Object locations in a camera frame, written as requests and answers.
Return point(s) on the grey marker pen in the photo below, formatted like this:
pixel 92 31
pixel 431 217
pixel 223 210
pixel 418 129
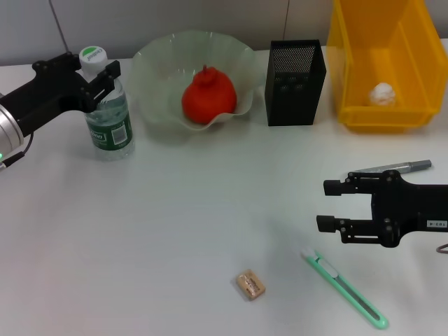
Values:
pixel 413 165

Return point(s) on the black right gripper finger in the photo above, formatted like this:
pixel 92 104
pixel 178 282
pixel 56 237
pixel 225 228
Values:
pixel 334 187
pixel 357 229

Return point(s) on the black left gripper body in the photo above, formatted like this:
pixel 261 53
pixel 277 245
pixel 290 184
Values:
pixel 45 98

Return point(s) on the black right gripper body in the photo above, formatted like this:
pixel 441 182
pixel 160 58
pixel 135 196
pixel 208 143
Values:
pixel 413 206

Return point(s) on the green glass fruit bowl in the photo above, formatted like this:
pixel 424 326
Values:
pixel 157 77

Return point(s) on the orange fruit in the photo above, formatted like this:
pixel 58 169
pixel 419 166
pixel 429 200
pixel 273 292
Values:
pixel 210 98

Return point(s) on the white paper ball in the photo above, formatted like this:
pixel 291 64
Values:
pixel 382 94

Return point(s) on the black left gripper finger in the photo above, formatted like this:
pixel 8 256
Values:
pixel 52 64
pixel 103 82

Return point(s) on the green utility knife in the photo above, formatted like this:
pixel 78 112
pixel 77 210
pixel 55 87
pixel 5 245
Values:
pixel 344 285

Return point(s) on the black mesh pen holder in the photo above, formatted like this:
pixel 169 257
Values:
pixel 294 105

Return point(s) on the yellow plastic bin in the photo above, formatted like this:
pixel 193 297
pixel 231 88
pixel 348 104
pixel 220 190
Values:
pixel 381 63

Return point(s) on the tan eraser block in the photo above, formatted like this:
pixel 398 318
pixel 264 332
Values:
pixel 250 284

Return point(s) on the clear water bottle green label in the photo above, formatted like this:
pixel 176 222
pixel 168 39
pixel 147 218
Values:
pixel 112 136

